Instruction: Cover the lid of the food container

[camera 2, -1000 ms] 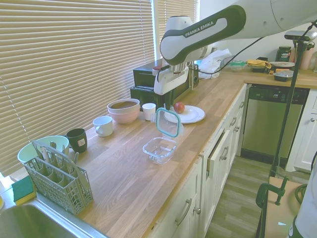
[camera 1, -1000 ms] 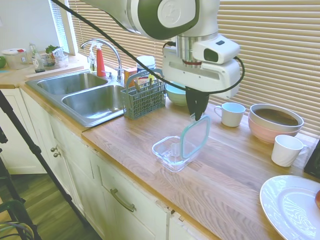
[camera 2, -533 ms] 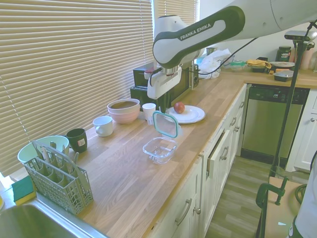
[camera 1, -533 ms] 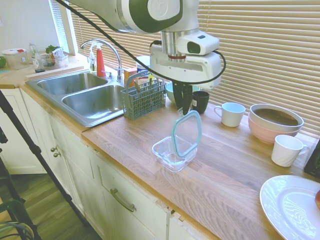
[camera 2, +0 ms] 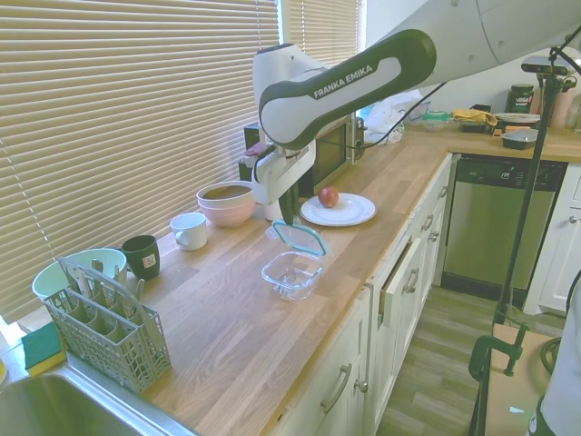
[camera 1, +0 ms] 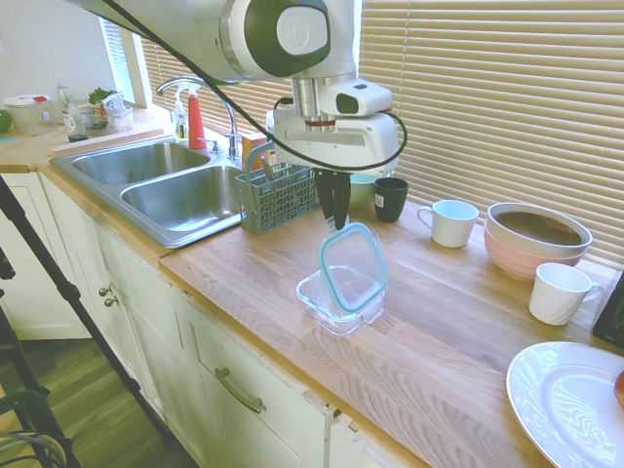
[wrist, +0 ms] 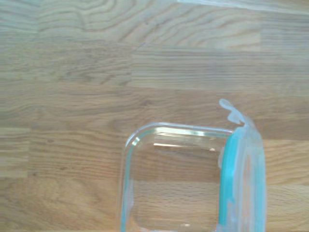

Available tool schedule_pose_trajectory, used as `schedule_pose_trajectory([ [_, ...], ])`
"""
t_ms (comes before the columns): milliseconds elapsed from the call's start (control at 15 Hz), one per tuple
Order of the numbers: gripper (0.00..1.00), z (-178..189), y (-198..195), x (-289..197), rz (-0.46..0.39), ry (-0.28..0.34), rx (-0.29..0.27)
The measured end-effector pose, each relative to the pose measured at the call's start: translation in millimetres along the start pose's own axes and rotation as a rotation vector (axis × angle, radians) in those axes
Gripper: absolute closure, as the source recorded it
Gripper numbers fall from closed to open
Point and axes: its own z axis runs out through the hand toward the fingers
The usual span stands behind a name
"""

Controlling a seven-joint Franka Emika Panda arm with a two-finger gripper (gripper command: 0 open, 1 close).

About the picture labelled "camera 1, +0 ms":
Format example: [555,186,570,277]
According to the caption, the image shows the clear bottle with dark sauce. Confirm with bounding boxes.
[55,82,91,144]

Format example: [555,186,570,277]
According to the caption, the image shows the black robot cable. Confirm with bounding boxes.
[100,0,409,173]

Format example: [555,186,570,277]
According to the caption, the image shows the white kitchen cabinet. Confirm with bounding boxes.
[0,168,391,468]

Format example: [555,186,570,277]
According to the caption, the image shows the stainless steel double sink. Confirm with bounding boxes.
[48,139,255,251]

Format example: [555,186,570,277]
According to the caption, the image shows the narrow beige window blinds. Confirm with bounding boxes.
[139,37,294,143]

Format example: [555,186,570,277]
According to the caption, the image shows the blue-grey utensil basket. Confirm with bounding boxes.
[234,140,319,233]

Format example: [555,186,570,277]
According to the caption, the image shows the pink bowl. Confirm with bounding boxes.
[483,217,592,282]

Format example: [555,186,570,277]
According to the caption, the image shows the round white mug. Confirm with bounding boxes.
[416,199,481,250]

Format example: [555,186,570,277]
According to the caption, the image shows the clear lid with teal seal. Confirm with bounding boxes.
[318,221,390,314]

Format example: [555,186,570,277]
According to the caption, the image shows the brushed metal cabinet handle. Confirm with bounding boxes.
[214,367,267,415]

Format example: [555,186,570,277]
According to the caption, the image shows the tapered white mug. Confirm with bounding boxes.
[527,262,605,327]

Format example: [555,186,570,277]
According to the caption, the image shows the small clear soap bottle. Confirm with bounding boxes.
[170,108,189,143]

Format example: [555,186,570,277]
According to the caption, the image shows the wide beige window blinds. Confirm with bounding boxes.
[357,0,624,270]

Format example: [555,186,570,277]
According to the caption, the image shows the black camera tripod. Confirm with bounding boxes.
[0,174,177,468]

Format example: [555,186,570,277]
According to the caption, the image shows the black cup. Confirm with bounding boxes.
[373,176,410,224]

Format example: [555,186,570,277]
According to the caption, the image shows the black appliance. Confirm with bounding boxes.
[591,271,624,350]

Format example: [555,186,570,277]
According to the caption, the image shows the grey bowl with dark inside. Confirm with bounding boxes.
[487,201,595,260]

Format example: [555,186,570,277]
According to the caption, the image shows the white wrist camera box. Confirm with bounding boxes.
[334,79,394,119]

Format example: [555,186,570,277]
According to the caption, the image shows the red spray bottle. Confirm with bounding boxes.
[176,81,209,151]

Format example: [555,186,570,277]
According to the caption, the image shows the chrome kitchen faucet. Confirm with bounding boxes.
[156,76,242,161]

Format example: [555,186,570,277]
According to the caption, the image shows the teal bowl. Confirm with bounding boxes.
[347,173,380,209]

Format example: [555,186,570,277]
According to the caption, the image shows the large white plate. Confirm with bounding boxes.
[505,340,624,468]

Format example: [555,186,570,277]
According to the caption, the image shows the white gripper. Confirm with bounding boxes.
[264,103,409,230]

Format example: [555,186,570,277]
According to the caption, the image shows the clear glass food container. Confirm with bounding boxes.
[295,265,387,337]

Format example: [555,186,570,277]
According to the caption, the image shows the clear tub with green herbs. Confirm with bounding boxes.
[87,87,134,133]

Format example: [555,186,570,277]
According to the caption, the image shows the orange box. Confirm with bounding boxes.
[241,136,270,171]

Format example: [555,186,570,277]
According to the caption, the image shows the clear salad spinner container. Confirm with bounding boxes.
[3,93,56,137]

